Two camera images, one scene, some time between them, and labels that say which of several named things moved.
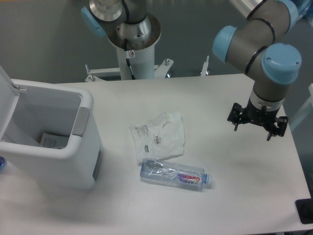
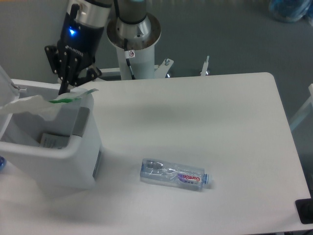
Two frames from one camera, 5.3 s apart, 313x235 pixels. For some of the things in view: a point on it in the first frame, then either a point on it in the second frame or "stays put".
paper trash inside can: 53,141 stays put
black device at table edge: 304,209 stays put
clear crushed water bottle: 173,172 stays put
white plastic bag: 160,138 → 49,109
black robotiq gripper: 267,119 → 77,48
